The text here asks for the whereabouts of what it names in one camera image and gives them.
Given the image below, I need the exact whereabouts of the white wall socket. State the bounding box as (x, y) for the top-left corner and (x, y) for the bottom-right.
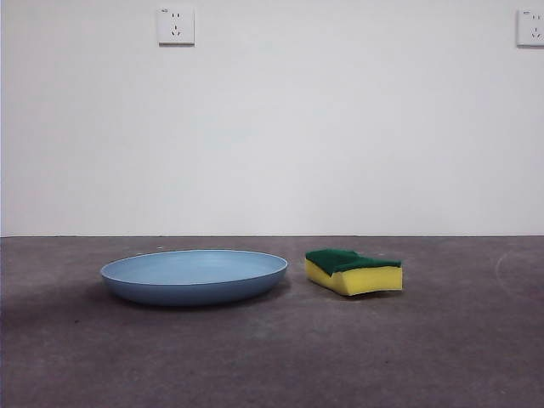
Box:
(157, 6), (196, 47)
(516, 8), (544, 48)

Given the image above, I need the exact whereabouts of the blue round plate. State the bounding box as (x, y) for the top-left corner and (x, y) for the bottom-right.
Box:
(99, 249), (289, 307)

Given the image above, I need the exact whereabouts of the yellow sponge with green pad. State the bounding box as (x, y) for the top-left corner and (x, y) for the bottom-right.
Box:
(304, 248), (404, 298)

